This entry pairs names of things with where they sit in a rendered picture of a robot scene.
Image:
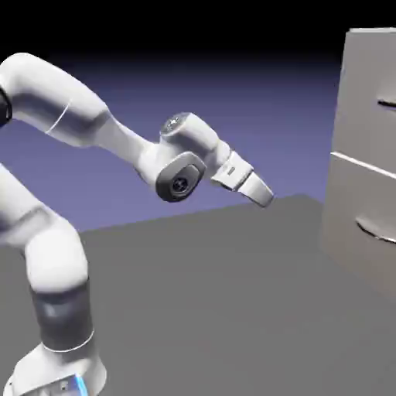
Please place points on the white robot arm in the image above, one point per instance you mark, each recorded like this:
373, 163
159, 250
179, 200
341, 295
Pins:
55, 102

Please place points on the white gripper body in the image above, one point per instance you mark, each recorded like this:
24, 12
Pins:
255, 187

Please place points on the grey cabinet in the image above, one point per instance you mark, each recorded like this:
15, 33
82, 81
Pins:
359, 191

